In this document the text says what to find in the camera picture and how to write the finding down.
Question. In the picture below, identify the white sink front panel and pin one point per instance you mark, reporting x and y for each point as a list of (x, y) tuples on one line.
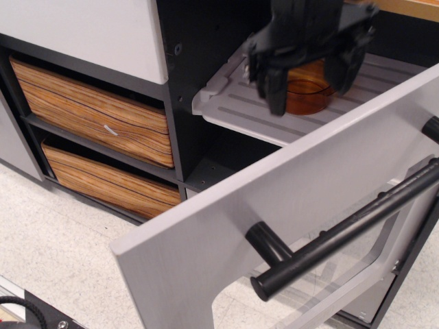
[(124, 36)]

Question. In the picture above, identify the grey oven door with window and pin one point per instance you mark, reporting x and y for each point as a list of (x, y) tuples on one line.
[(177, 264)]

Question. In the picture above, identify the amber transparent pot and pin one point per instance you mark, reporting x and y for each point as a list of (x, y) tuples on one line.
[(308, 91)]

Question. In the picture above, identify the wood grain drawer box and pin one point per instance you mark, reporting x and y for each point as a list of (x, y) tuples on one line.
[(93, 174), (124, 125)]

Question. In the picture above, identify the black base plate with screw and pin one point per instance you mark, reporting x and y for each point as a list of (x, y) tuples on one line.
[(52, 315)]

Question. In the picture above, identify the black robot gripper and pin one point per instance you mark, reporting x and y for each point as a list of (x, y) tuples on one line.
[(302, 31)]

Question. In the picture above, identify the upper wood grain drawer box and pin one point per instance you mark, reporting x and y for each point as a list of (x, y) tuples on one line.
[(124, 125)]

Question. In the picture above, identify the wooden countertop edge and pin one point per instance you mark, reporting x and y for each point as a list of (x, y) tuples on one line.
[(421, 9)]

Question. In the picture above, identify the grey oven rack tray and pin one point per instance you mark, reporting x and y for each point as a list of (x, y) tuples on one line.
[(228, 100)]

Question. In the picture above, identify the grey bottom oven drawer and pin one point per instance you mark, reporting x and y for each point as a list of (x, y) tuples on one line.
[(365, 307)]

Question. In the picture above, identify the grey cabinet door left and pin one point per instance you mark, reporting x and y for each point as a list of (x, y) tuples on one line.
[(14, 148)]

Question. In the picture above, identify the lower wood grain drawer box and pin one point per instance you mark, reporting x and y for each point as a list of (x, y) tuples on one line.
[(93, 174)]

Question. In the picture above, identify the black oven door handle bar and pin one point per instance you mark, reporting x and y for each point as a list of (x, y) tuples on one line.
[(328, 189)]

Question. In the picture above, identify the dark grey cabinet frame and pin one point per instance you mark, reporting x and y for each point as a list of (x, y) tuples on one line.
[(80, 270)]

